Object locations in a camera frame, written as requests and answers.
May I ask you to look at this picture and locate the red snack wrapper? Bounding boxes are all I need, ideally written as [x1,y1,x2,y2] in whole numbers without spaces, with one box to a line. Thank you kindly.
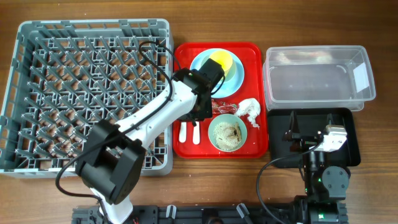
[211,99,238,115]

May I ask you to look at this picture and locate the white tissue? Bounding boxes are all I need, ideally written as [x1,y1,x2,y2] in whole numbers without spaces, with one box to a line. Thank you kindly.
[234,98,261,129]

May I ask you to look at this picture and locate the white fork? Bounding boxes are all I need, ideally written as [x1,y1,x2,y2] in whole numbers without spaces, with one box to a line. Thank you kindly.
[192,121,200,145]

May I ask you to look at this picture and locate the green bowl with rice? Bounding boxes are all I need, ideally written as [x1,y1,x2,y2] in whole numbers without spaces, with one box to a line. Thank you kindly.
[208,114,248,152]

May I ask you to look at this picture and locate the white spoon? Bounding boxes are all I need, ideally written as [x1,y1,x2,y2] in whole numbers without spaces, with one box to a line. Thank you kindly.
[178,122,187,143]

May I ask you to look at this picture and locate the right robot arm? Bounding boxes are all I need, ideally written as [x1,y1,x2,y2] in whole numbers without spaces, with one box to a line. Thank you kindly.
[282,111,350,224]

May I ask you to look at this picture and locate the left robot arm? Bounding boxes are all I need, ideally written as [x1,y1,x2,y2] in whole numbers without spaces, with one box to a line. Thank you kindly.
[75,59,224,223]

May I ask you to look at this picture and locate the grey dishwasher rack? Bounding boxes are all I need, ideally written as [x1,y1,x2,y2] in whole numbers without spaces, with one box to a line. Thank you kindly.
[1,19,174,178]

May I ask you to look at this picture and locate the black plastic tray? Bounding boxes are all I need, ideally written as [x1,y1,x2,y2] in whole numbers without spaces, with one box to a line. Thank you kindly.
[267,108,361,167]

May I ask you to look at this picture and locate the yellow plastic cup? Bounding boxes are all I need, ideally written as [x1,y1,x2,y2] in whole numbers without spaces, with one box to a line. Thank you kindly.
[210,50,234,77]

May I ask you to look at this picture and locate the light blue plate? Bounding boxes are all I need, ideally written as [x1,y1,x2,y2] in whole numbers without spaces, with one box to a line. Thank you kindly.
[190,48,244,98]

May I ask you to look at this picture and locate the red plastic tray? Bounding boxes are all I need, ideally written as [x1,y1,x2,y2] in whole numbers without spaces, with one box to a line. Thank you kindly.
[172,42,268,159]

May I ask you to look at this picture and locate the clear plastic bin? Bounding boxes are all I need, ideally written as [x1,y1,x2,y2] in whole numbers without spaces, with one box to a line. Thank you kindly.
[263,45,376,111]

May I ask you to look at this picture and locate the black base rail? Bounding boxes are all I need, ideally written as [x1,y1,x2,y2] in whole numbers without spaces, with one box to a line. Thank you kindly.
[71,203,349,224]

